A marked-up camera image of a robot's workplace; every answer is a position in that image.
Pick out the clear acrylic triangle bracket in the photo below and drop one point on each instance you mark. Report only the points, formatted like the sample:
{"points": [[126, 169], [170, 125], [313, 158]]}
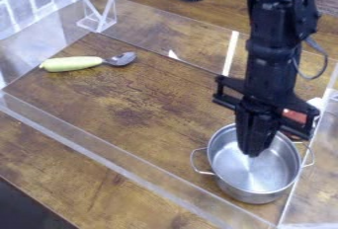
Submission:
{"points": [[98, 21]]}

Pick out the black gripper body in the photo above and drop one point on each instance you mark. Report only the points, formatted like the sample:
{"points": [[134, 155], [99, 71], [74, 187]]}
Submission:
{"points": [[230, 96]]}

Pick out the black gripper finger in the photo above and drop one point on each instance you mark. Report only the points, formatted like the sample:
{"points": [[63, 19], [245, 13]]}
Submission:
{"points": [[266, 127], [245, 120]]}

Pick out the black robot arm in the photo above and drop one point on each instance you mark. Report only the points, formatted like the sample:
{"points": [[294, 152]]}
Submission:
{"points": [[262, 97]]}

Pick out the green handled metal spoon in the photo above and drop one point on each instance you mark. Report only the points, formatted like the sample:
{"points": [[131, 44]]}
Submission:
{"points": [[63, 64]]}

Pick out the clear acrylic enclosure wall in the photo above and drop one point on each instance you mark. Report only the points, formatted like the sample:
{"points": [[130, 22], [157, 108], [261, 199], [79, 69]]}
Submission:
{"points": [[114, 129]]}

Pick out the red white plush mushroom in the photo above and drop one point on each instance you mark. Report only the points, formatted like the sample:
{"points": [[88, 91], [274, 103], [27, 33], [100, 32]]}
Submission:
{"points": [[298, 125]]}

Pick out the silver metal pot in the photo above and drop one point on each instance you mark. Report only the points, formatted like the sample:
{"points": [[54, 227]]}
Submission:
{"points": [[255, 180]]}

